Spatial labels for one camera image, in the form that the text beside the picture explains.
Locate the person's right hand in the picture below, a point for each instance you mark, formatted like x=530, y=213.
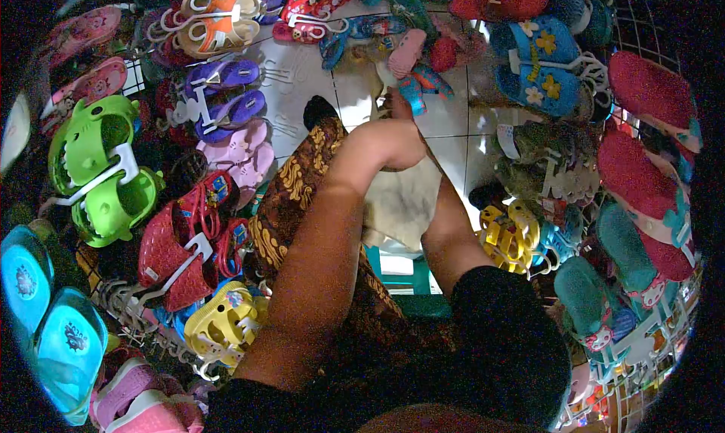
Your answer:
x=401, y=107

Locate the person's left hand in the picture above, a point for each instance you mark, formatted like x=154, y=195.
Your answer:
x=379, y=144

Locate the person's left fingers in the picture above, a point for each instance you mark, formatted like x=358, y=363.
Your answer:
x=412, y=150

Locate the person's right fingers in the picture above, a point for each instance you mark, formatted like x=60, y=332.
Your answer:
x=392, y=98

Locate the white grey cloth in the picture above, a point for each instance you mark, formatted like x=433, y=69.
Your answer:
x=399, y=206

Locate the person's legs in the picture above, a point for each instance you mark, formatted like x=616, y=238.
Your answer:
x=300, y=178

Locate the green plastic stool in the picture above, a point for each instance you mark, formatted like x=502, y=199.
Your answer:
x=405, y=274

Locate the person's body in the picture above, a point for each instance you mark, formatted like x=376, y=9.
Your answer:
x=430, y=365

